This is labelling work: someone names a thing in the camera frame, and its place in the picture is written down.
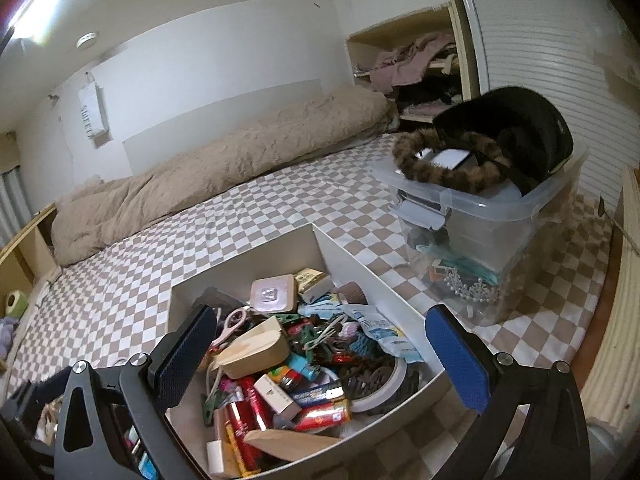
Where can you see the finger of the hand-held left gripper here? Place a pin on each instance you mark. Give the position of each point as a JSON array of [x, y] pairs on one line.
[[45, 387]]

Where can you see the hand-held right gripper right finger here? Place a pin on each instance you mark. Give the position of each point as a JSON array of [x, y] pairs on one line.
[[457, 360]]

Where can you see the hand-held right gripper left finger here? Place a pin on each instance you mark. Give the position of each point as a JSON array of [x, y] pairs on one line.
[[182, 360]]

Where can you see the white storage box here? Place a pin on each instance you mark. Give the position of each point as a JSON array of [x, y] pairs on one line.
[[240, 270]]

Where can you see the clear plastic storage bin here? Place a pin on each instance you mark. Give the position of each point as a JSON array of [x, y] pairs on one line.
[[500, 240]]

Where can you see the pink white scissors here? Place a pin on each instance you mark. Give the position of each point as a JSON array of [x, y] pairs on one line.
[[230, 327]]

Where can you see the purple plush toy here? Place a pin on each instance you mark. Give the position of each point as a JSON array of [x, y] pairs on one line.
[[5, 337]]

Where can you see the beige wooden box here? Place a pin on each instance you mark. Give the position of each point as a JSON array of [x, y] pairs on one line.
[[252, 350]]

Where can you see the silver tiara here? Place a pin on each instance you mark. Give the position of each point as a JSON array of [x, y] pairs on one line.
[[467, 287]]

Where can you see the white blue packet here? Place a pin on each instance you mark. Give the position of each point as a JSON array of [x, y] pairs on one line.
[[322, 302], [382, 332]]

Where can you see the brown hair claw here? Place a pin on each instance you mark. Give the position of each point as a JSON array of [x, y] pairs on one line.
[[370, 380]]

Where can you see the teal crochet piece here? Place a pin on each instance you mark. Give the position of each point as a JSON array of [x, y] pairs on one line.
[[364, 345]]

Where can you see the teal packet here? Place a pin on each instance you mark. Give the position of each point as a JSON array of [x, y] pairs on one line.
[[465, 262]]

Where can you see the white rectangular case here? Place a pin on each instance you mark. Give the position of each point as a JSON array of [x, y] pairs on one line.
[[277, 395]]

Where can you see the checkered bed sheet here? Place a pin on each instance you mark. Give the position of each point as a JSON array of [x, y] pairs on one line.
[[150, 260]]

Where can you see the yellow lighter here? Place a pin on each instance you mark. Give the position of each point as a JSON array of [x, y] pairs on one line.
[[237, 450]]

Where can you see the pink white crochet piece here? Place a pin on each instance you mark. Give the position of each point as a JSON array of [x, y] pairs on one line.
[[351, 331]]

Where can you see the light blue lighter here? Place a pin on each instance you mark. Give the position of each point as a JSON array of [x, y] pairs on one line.
[[305, 366]]

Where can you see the brown tape roll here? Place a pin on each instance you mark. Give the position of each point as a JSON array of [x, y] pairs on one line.
[[354, 294]]

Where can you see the wooden bedside shelf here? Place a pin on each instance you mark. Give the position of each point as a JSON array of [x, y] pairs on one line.
[[25, 255]]

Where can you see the dark blue lighter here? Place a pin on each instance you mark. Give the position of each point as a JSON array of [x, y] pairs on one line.
[[317, 395]]

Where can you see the flat wooden block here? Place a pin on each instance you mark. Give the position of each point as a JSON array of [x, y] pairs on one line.
[[295, 445]]

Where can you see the red silver lighter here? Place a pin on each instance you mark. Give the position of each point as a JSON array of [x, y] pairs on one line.
[[325, 416]]

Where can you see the gold white small carton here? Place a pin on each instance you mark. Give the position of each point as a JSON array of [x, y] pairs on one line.
[[314, 286]]

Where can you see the beige fluffy blanket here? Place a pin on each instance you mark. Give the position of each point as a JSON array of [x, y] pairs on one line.
[[200, 180]]

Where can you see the leopard fur headband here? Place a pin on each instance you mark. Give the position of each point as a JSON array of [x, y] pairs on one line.
[[440, 177]]

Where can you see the grey curtain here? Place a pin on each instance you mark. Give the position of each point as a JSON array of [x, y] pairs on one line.
[[10, 205]]

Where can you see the black cap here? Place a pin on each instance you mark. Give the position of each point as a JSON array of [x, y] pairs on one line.
[[525, 125]]

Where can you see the dark clothes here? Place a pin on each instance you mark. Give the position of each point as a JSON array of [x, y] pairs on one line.
[[430, 96]]

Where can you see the pink clothes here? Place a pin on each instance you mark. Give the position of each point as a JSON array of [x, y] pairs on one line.
[[415, 62]]

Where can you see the white shutter door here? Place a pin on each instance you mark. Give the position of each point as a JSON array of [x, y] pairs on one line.
[[525, 35]]

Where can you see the white ceiling smoke detector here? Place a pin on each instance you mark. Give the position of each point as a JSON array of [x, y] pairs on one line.
[[87, 39]]

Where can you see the wall niche shelf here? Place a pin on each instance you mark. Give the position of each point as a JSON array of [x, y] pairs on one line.
[[360, 45]]

